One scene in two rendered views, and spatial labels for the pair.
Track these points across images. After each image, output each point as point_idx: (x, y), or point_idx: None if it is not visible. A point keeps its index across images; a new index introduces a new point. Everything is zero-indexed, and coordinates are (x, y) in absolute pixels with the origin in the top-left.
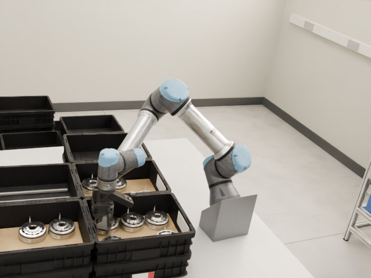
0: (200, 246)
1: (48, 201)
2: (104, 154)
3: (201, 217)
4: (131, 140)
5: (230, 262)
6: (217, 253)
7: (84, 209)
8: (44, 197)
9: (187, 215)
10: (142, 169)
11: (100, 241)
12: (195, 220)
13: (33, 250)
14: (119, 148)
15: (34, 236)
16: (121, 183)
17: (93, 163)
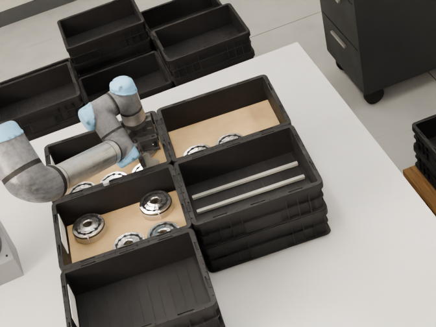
0: (35, 239)
1: (211, 148)
2: (126, 76)
3: (17, 261)
4: (90, 148)
5: (8, 222)
6: (18, 232)
7: (169, 146)
8: (231, 208)
9: (34, 291)
10: None
11: (150, 111)
12: (25, 283)
13: (215, 89)
14: (109, 147)
15: (226, 134)
16: (121, 242)
17: (158, 234)
